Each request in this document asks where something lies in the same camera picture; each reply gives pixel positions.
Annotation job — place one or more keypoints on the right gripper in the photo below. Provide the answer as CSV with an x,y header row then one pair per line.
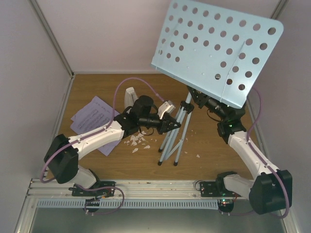
x,y
202,100

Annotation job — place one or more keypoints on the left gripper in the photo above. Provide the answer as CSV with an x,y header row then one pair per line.
x,y
165,125

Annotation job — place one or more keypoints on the white metronome body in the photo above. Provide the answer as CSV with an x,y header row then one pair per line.
x,y
130,97

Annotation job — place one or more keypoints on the light blue music stand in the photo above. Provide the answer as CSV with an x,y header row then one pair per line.
x,y
217,51

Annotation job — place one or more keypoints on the sheet music paper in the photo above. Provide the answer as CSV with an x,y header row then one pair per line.
x,y
95,114
107,148

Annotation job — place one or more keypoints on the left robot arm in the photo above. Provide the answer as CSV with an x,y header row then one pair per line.
x,y
64,153

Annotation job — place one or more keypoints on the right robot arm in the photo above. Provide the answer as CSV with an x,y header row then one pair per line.
x,y
271,188

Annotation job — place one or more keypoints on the white debris pile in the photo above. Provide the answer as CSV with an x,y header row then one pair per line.
x,y
135,139

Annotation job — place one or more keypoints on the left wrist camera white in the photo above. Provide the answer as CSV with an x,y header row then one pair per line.
x,y
166,107

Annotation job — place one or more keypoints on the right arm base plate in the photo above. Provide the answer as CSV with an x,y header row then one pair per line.
x,y
211,189

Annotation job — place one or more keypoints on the slotted cable duct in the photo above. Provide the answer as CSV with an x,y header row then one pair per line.
x,y
130,204

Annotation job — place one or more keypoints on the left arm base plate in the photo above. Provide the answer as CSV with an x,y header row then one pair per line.
x,y
99,189

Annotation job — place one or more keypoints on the right aluminium frame post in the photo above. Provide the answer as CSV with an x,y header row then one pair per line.
x,y
279,8

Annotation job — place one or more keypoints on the aluminium frame post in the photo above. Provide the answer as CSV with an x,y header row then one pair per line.
x,y
41,17
279,8

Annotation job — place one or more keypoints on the aluminium front rail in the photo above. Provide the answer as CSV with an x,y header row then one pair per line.
x,y
132,189

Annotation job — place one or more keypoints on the left aluminium frame post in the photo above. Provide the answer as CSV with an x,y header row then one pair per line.
x,y
41,17

